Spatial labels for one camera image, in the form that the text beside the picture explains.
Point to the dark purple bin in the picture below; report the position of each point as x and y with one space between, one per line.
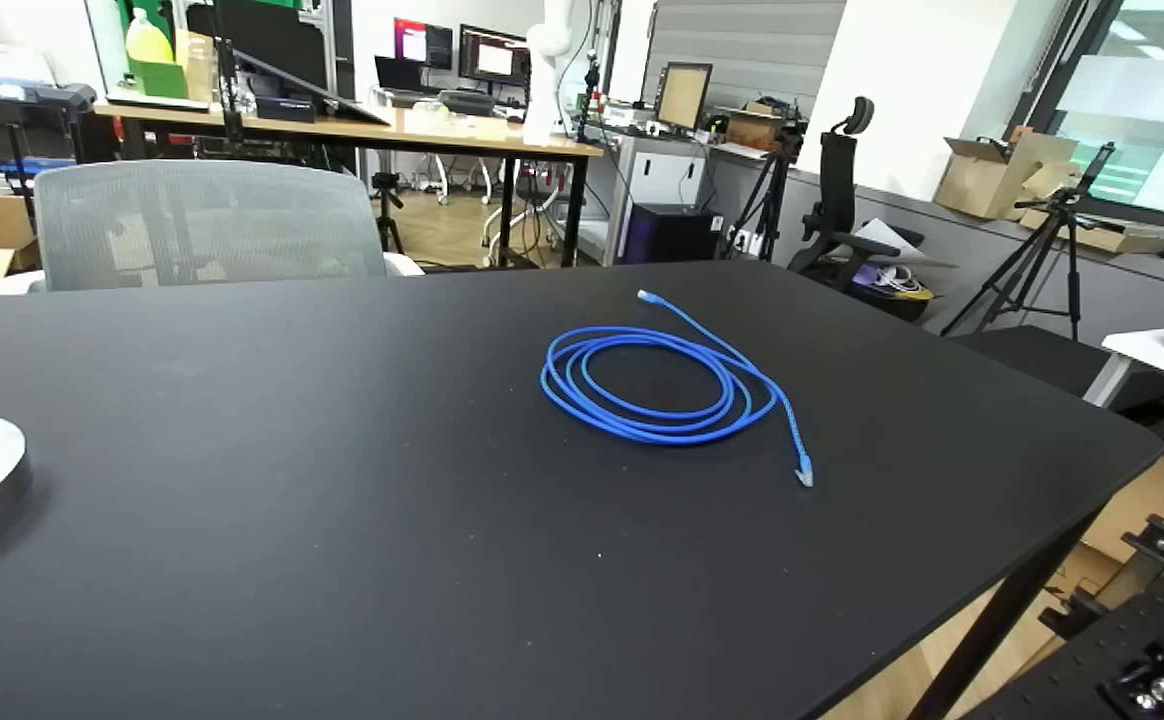
665 234

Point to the white cabinet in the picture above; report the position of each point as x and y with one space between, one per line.
652 168

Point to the black office chair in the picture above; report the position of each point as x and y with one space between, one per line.
835 245

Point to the wooden desk with black legs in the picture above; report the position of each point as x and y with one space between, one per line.
404 131

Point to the framed picture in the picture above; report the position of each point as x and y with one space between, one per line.
681 92

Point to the computer monitor white screen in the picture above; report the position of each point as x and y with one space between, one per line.
494 58

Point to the computer monitor pink screen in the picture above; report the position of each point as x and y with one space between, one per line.
425 46

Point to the open cardboard box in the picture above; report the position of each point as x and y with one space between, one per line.
990 175

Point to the grey mesh office chair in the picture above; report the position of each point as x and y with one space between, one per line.
203 221

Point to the black metal breadboard plate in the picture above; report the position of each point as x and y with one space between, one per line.
1111 664

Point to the black camera tripod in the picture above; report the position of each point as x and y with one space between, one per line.
1018 274

